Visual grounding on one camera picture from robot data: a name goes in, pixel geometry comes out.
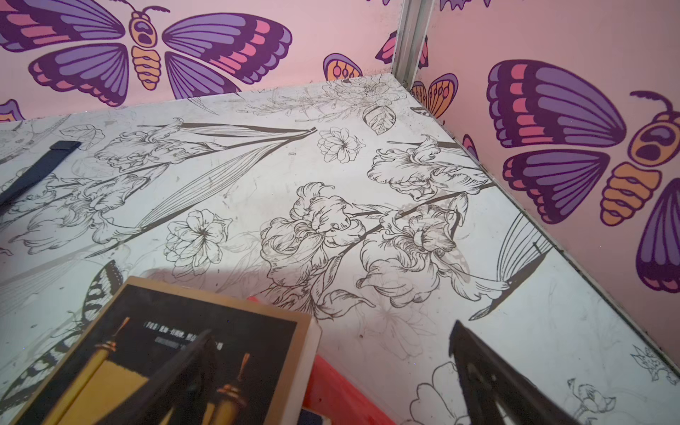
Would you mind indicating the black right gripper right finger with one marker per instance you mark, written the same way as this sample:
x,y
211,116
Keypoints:
x,y
493,390

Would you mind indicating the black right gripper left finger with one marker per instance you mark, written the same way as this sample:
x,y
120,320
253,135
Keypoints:
x,y
178,392

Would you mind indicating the black and tan book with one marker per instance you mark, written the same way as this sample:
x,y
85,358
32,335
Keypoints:
x,y
263,356

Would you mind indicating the navy blue backpack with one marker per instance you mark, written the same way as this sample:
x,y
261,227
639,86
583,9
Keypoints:
x,y
58,152

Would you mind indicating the red notebook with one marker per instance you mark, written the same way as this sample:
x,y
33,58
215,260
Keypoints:
x,y
331,395

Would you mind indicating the aluminium frame post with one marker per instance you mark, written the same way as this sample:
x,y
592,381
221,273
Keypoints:
x,y
412,30

